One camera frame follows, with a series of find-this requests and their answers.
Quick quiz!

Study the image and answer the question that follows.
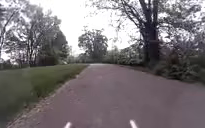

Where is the group of trees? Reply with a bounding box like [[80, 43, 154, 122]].
[[0, 0, 73, 69]]

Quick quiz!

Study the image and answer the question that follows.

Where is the distant broad tree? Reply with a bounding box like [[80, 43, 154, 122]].
[[77, 28, 109, 64]]

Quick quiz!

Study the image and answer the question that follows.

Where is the row of bushes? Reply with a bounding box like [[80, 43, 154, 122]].
[[103, 33, 205, 84]]

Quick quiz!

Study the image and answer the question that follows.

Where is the large tree with thick trunk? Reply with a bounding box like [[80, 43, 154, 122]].
[[149, 0, 205, 66]]

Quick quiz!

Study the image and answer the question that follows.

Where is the grass field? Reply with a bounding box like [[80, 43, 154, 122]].
[[0, 63, 89, 128]]

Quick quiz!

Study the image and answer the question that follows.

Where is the reddish grey asphalt path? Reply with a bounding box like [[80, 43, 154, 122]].
[[4, 63, 205, 128]]

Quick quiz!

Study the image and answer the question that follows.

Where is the large tree with thin trunk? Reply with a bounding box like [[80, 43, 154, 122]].
[[89, 0, 152, 66]]

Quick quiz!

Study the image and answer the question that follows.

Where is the robot's own part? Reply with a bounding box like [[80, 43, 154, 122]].
[[63, 121, 73, 128], [129, 119, 139, 128]]

